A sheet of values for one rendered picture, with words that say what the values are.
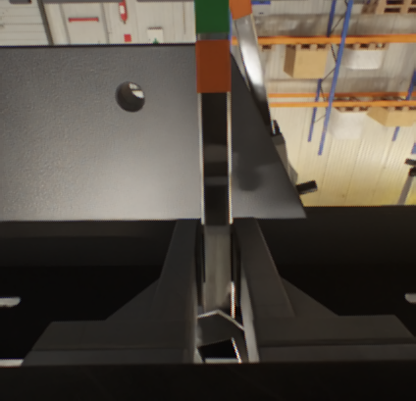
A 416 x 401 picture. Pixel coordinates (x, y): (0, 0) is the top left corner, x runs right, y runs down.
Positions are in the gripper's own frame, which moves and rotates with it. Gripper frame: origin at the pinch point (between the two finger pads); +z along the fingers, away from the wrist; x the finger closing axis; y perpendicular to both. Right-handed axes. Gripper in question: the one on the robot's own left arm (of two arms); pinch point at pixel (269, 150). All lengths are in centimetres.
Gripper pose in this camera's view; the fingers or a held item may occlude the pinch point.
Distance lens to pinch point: 27.8
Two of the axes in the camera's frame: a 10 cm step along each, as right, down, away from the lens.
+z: -3.0, -6.5, -7.0
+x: 0.8, 7.2, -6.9
